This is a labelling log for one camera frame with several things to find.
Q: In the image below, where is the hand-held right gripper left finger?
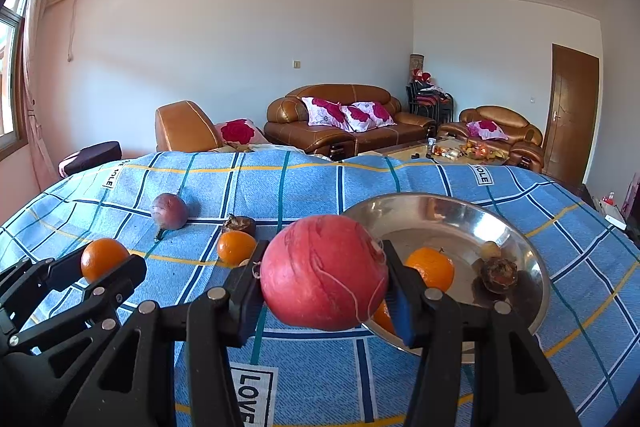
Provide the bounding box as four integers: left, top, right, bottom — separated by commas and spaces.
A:
65, 239, 271, 427

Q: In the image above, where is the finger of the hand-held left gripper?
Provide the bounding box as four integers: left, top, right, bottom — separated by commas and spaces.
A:
7, 253, 148, 355
0, 257, 86, 308

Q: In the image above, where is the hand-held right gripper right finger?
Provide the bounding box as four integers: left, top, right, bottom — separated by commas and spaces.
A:
382, 241, 583, 427

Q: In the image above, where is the smooth orange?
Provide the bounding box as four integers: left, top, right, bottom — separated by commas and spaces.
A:
216, 230, 258, 266
80, 238, 132, 285

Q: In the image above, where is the orange mandarin with stalk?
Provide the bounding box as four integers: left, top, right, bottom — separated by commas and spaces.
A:
404, 247, 456, 293

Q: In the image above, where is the dark brown mangosteen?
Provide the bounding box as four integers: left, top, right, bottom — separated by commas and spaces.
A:
481, 257, 518, 294
221, 214, 257, 238

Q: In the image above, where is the red pomegranate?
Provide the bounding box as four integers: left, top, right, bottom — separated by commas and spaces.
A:
260, 214, 390, 332

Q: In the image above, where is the stainless steel bowl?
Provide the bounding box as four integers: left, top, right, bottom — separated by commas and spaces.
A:
341, 193, 551, 364

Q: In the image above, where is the purple passion fruit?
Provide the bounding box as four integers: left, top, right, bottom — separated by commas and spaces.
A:
150, 193, 189, 241

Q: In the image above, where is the dark purple stool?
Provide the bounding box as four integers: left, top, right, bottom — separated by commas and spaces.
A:
58, 142, 123, 178

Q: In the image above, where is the blue checked blanket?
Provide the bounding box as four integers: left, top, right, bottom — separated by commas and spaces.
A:
0, 149, 640, 427

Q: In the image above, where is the white cloth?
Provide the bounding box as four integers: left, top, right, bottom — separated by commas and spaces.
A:
247, 143, 301, 154

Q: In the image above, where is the wooden coffee table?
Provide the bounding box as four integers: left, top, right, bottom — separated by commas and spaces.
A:
357, 138, 511, 166

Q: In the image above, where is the pink floral cushion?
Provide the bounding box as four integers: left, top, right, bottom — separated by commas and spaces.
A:
466, 120, 507, 141
215, 118, 266, 146
301, 96, 353, 132
341, 102, 396, 132

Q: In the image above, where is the brown leather sofa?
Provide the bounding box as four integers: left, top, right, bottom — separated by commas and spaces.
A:
263, 84, 438, 158

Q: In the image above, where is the pile of snack packets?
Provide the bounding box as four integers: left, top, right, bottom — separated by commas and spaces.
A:
434, 142, 506, 160

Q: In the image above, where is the brown leather sofa end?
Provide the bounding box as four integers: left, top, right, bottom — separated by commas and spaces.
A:
155, 100, 266, 154

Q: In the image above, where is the pink curtain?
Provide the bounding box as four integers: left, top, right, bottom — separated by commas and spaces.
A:
20, 0, 68, 180

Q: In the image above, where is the stack of dark chairs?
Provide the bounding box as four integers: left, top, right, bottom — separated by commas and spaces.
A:
406, 79, 455, 124

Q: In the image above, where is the brown leather armchair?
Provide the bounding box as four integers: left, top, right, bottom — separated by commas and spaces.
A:
439, 105, 545, 174

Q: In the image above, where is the white air conditioner pipe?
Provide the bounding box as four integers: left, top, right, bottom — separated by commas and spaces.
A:
67, 0, 81, 62

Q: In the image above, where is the brown wooden door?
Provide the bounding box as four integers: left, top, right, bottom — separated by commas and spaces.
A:
542, 43, 600, 188

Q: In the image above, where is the window with frame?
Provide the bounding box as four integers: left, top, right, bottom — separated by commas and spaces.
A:
0, 0, 31, 152

